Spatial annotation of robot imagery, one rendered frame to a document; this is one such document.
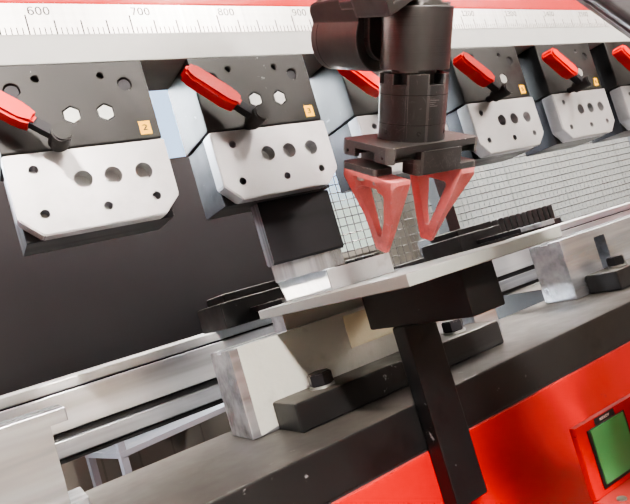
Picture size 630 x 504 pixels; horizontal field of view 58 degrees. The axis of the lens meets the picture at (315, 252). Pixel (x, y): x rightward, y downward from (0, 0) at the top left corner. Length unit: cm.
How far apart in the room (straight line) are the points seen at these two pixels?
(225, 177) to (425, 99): 24
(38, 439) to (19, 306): 56
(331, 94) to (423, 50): 32
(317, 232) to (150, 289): 52
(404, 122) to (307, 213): 25
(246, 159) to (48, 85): 20
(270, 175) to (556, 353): 39
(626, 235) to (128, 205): 83
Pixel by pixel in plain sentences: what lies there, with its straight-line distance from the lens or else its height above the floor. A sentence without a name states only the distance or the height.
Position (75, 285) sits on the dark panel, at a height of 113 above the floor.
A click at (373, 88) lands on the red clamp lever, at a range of 73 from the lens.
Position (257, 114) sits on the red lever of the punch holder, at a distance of 62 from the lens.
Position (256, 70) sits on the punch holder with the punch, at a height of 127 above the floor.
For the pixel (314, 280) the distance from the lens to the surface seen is 70.
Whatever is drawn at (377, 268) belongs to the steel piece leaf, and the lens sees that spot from 62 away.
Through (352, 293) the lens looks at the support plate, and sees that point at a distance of 47.
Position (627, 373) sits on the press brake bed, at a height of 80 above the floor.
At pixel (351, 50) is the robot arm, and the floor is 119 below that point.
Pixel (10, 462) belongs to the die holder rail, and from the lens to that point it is 57.
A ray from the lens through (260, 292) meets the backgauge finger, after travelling 86.
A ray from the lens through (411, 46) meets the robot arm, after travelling 47.
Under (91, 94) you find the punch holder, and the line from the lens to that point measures 62.
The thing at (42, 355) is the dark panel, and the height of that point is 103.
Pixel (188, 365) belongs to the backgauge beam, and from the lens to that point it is 86.
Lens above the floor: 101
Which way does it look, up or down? 3 degrees up
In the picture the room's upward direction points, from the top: 16 degrees counter-clockwise
